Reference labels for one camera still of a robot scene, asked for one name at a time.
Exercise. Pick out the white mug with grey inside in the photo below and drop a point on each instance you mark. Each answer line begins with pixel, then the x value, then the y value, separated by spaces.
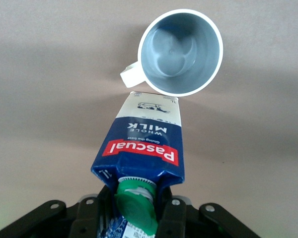
pixel 181 52

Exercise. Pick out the blue white milk carton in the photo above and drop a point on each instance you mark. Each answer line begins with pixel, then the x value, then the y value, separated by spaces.
pixel 141 153

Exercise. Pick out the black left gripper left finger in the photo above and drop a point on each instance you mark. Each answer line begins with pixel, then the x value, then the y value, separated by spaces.
pixel 64 220

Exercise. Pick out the brown tablecloth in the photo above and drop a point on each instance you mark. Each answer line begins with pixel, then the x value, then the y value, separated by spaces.
pixel 39 99

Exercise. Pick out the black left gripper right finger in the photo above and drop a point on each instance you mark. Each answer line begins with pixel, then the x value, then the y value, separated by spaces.
pixel 196 220

